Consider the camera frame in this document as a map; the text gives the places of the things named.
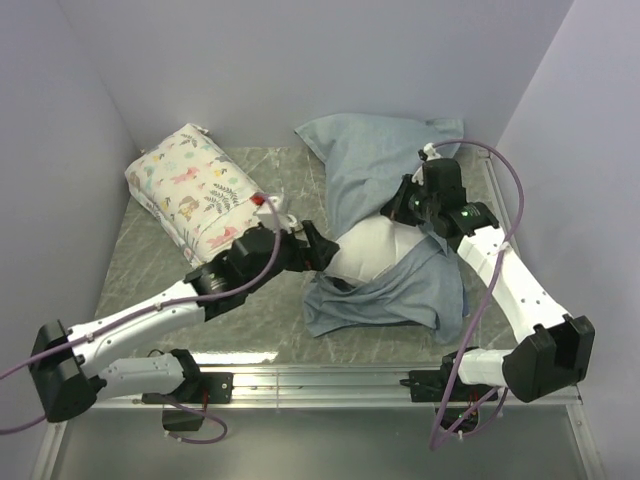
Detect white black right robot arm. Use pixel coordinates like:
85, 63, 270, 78
380, 158, 595, 403

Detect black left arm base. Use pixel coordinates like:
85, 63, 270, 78
141, 372, 234, 445

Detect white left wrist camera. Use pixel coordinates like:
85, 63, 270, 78
251, 193, 299, 232

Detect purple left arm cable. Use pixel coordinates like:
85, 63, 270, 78
0, 195, 283, 444

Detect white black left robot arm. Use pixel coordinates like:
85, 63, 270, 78
28, 220, 340, 423

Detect blue fish print pillowcase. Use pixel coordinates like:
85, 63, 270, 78
295, 113, 469, 343

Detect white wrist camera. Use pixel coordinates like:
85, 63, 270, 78
418, 143, 441, 162
251, 193, 299, 232

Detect aluminium front rail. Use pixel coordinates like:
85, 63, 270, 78
54, 364, 581, 409

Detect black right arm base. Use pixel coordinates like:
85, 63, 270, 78
399, 367, 491, 434

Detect white floral print pillow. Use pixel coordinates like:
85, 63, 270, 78
125, 123, 262, 267

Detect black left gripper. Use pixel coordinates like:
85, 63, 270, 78
247, 220, 340, 294

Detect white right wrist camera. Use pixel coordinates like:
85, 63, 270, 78
418, 143, 441, 162

